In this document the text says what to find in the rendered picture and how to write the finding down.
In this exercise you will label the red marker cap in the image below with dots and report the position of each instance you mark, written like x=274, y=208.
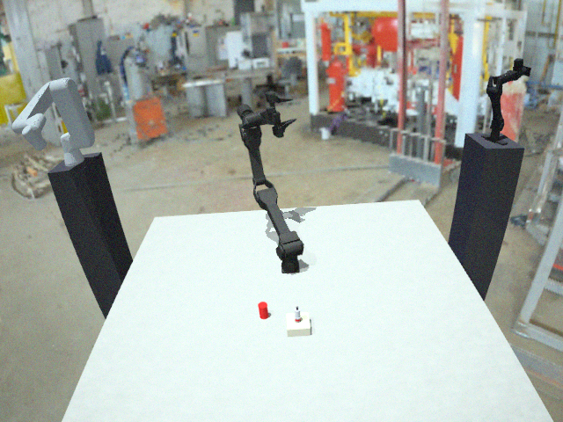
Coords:
x=263, y=310

